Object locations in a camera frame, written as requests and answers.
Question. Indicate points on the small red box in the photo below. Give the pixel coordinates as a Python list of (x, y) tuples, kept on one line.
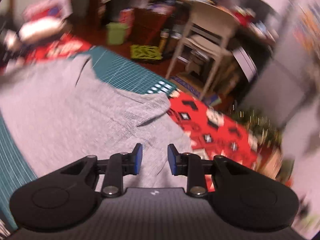
[(126, 17)]

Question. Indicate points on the large red white box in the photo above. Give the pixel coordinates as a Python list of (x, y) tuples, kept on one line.
[(50, 5)]

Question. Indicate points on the beige plastic chair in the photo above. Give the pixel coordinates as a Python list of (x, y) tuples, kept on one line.
[(212, 15)]

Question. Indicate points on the lime green plastic crate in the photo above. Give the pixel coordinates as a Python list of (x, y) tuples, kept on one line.
[(146, 53)]

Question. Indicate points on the cream folded sweater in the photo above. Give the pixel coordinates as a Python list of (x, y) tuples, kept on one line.
[(40, 28)]

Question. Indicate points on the green waste bin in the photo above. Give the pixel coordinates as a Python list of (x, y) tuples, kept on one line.
[(116, 33)]

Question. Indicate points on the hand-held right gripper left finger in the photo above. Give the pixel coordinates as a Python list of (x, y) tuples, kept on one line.
[(138, 158)]

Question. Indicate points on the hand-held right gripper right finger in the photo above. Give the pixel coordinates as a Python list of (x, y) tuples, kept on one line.
[(172, 160)]

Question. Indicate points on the tinsel garland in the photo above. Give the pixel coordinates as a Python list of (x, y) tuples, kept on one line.
[(257, 125)]

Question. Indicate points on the red patterned blanket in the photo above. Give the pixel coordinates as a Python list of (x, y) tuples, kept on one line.
[(220, 135)]

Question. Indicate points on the white flat box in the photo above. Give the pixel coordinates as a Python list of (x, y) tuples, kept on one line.
[(245, 62)]

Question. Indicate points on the green cutting mat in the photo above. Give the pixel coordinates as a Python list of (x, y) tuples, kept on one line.
[(125, 72)]

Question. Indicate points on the grey knit shirt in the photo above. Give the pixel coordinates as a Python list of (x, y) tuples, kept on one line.
[(87, 120)]

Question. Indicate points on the wooden drawer cabinet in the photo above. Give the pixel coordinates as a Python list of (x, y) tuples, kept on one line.
[(152, 25)]

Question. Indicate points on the grey refrigerator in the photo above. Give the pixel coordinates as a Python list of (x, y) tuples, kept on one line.
[(282, 80)]

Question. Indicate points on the flat brown cardboard box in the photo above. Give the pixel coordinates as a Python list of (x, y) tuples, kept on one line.
[(192, 87)]

